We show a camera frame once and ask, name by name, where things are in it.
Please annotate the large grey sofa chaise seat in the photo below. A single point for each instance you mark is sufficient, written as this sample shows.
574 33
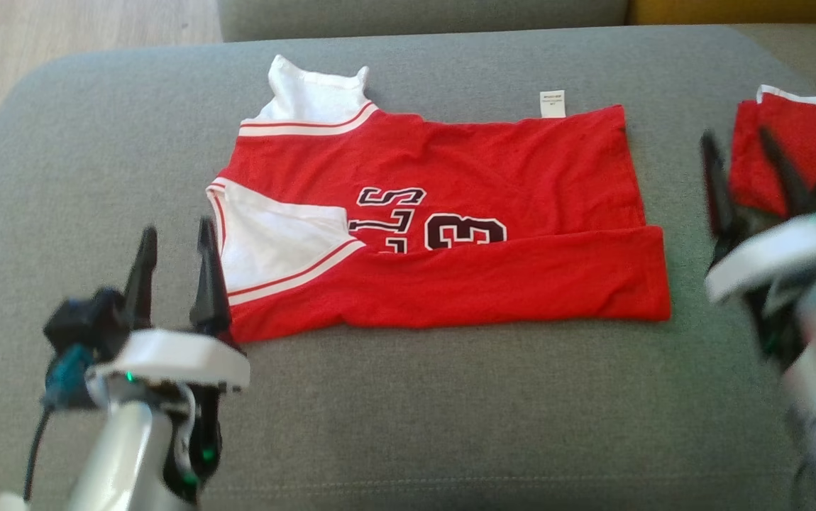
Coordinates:
450 426

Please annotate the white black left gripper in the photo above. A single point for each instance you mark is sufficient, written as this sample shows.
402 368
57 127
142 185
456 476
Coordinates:
167 355

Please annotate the grey sofa seat cushion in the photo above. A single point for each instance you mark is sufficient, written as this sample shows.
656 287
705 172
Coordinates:
415 18

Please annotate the red white basketball jersey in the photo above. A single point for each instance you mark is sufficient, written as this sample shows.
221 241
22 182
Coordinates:
486 284

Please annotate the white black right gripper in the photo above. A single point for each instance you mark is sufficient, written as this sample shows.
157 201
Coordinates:
777 252

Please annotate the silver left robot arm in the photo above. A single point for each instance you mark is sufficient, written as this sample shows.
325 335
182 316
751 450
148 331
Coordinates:
124 461

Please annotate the large yellow sofa back cushion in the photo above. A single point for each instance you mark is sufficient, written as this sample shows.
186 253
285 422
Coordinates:
734 11

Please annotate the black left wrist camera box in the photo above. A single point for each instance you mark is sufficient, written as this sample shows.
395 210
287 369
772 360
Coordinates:
89 319

